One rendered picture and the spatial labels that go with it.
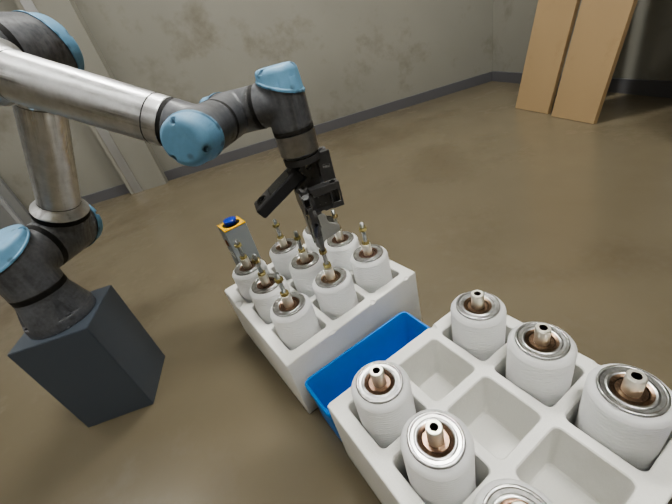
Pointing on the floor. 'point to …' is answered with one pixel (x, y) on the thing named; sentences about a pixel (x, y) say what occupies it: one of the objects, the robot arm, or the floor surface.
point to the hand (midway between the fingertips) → (317, 244)
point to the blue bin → (397, 333)
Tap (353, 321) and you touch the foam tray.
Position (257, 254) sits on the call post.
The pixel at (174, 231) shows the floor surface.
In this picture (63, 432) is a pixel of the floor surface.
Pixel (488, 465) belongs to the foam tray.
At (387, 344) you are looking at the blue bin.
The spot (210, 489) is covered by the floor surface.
